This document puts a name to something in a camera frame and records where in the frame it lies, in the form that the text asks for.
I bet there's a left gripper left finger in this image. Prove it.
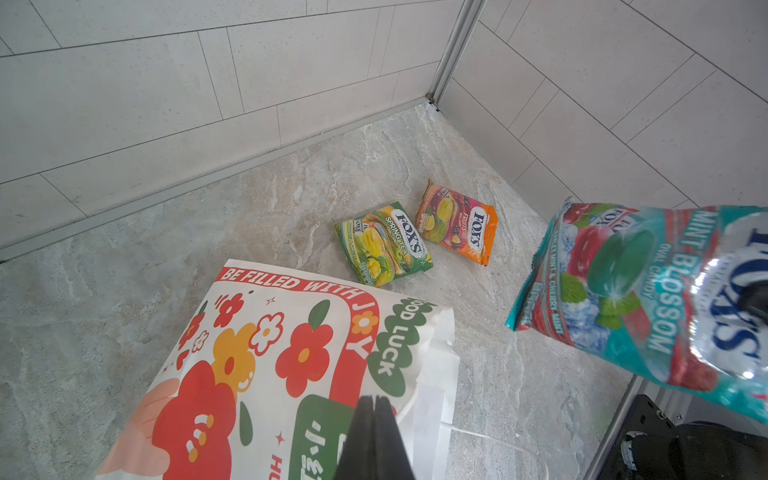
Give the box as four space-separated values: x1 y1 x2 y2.
334 396 376 480

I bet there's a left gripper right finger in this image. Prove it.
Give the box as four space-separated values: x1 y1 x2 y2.
375 396 415 480

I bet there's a white floral paper bag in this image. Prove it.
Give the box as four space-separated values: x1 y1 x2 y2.
97 260 459 479

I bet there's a green spring tea candy bag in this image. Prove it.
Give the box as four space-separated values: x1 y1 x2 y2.
334 202 433 287

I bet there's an orange Fox's candy bag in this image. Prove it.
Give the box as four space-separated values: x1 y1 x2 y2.
416 179 498 266

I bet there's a teal mint blossom candy bag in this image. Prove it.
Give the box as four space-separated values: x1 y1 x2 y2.
507 201 767 421

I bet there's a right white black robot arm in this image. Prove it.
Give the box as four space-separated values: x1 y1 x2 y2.
620 422 767 479

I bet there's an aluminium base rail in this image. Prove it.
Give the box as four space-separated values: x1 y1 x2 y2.
583 376 677 479

